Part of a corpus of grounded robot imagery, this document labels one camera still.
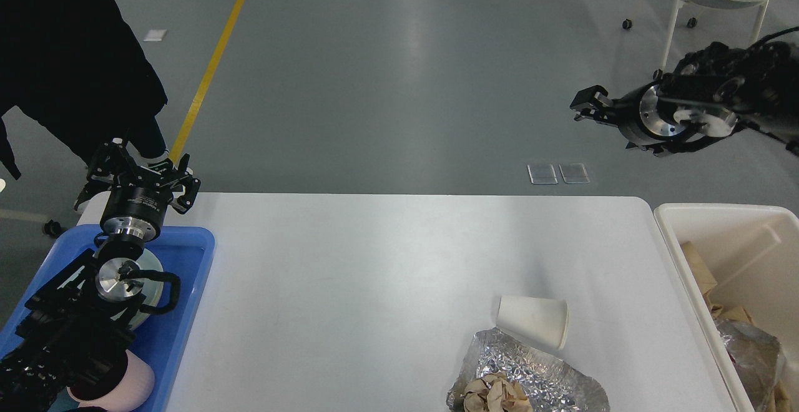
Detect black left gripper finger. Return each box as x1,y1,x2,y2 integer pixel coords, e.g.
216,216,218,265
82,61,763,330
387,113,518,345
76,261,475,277
86,138,145,189
154,154,202,215

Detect foil sheet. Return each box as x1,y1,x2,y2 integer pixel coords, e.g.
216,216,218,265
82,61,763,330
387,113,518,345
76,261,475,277
447,328,610,411
714,318,785,411

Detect right black white sneaker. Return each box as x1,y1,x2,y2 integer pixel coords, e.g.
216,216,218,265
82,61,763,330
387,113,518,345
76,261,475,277
143,152,194,176

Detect brown paper bag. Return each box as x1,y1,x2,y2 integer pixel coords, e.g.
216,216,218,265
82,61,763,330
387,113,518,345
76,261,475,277
681,242,793,411

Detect person in black coat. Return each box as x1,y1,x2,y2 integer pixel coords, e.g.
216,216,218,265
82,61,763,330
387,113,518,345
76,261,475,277
2,0,168,164

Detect small clear plastic piece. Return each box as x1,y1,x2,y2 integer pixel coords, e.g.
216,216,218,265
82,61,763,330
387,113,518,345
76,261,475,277
527,164,559,185

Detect crumpled brown paper ball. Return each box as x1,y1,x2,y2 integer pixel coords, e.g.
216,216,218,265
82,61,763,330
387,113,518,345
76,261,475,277
463,372,533,411

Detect crumpled foil sheet front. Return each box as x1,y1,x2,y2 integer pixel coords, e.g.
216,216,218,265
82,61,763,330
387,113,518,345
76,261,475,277
447,328,610,411

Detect blue plastic tray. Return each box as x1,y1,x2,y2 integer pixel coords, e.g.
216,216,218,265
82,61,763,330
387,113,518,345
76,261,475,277
1,224,216,411

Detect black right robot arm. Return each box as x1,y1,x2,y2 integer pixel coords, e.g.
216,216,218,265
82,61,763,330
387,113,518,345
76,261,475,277
570,27,798,157

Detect white plastic bin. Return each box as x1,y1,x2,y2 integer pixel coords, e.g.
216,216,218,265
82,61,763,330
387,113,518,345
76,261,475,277
654,204,798,411

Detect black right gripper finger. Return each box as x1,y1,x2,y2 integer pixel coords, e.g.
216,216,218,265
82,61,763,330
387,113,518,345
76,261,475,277
569,85,625,127

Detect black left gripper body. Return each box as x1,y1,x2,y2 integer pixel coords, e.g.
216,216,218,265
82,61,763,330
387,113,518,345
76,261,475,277
100,185,174,242

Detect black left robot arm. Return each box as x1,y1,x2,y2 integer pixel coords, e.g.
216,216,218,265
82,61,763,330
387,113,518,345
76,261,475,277
2,138,202,411

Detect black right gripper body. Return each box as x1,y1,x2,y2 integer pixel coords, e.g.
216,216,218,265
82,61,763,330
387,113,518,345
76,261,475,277
612,82,684,150

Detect foil sheet back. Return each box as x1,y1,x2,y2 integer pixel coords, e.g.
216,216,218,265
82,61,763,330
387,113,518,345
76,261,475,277
714,318,785,411

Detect pink mug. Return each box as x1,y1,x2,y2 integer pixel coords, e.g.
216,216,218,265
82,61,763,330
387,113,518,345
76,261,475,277
67,350,155,411

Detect white furniture leg with caster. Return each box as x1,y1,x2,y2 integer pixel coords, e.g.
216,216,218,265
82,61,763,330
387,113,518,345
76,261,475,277
1,208,65,238

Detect left black white sneaker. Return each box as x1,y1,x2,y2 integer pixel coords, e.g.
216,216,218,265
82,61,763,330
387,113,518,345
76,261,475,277
72,180,109,213

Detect black white sneaker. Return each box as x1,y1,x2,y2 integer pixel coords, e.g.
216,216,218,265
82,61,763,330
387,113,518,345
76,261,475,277
143,152,194,176
72,180,109,213

